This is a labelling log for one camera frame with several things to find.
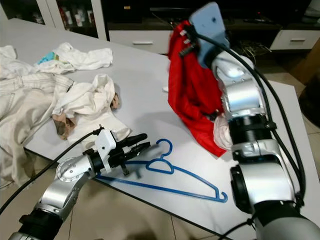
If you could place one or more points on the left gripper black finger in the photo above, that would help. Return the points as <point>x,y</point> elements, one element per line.
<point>137,149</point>
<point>134,139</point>

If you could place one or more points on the blue plastic hanger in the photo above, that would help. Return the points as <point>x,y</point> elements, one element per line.
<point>165,189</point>

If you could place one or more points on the white shirt tan sleeves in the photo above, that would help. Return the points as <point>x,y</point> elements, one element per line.
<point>85,102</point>

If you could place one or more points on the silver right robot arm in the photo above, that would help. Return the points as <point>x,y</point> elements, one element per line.
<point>242,95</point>

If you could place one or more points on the white TV cabinet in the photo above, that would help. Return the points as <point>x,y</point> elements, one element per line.
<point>140,41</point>

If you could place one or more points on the white crumpled garment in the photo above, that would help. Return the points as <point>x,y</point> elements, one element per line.
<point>222,135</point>

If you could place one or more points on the white t-shirt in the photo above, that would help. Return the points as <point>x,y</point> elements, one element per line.
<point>80,56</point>

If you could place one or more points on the beige jeans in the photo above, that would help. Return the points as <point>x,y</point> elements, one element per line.
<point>20,115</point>

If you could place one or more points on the tall brown cardboard box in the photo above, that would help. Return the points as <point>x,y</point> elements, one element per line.
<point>307,65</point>

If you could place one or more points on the teal cloth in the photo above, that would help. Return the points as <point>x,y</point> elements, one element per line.
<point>46,58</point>

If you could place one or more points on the dark brown chair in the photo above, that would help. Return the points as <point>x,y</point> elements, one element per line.
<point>311,105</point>

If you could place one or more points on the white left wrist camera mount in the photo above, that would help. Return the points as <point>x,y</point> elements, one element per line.
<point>105,145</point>

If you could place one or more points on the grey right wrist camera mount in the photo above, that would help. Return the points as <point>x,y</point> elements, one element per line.
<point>207,27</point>

